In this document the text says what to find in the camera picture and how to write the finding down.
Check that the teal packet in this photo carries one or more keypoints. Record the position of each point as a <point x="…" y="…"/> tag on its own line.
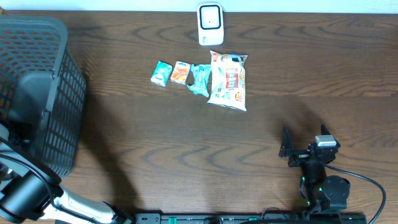
<point x="201" y="74"/>

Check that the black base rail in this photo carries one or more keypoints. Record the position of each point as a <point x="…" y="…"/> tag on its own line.
<point x="272" y="217"/>

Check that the orange tissue pack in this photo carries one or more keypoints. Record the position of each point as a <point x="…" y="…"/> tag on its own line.
<point x="180" y="72"/>

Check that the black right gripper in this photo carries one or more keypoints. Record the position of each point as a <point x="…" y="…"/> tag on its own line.
<point x="286" y="150"/>

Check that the white barcode scanner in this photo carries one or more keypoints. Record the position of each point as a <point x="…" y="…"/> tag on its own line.
<point x="210" y="24"/>

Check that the dark grey plastic basket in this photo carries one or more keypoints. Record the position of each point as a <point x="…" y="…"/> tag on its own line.
<point x="42" y="89"/>

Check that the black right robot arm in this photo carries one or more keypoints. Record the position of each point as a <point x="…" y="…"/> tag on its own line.
<point x="324" y="194"/>

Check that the yellow snack bag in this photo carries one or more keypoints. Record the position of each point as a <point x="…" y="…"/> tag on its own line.
<point x="228" y="80"/>

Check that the green tissue pack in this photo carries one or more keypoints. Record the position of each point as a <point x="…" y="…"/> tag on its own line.
<point x="161" y="74"/>

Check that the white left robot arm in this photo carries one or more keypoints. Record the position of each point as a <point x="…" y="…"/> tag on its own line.
<point x="31" y="191"/>

